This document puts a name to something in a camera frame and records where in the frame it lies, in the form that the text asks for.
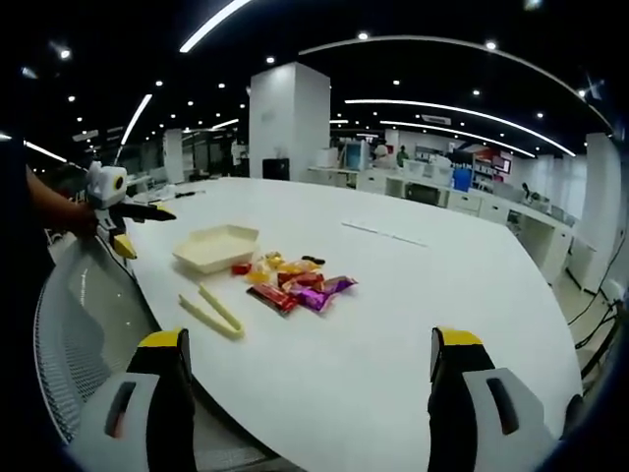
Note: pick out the pile of snack food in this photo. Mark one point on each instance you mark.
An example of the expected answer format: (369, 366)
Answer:
(304, 290)

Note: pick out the person's left hand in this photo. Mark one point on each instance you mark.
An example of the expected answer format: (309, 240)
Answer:
(81, 221)

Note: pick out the long ceiling light strip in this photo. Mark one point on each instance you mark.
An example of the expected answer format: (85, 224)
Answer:
(457, 113)
(211, 22)

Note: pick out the thin dark pen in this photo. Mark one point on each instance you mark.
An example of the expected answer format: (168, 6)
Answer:
(189, 194)

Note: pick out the white counter row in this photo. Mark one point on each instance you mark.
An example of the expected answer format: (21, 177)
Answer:
(491, 201)

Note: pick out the blue box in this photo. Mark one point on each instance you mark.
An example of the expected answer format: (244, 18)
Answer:
(462, 178)

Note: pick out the cream plastic food tongs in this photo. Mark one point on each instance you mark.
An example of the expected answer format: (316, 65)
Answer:
(223, 319)

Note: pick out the black cabinet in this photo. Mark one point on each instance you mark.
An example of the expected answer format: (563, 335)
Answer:
(275, 169)

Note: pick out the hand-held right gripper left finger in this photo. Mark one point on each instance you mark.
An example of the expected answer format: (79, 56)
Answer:
(147, 408)

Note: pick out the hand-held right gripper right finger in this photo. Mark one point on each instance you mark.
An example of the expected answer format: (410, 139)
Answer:
(472, 393)

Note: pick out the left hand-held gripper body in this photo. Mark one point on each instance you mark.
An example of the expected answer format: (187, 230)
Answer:
(104, 184)

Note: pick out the cream hexagonal food container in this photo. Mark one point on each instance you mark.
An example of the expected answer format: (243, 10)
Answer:
(216, 248)

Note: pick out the grey mesh office chair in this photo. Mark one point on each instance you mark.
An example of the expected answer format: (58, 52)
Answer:
(83, 314)

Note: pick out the red wall sign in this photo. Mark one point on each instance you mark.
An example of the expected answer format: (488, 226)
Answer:
(491, 159)

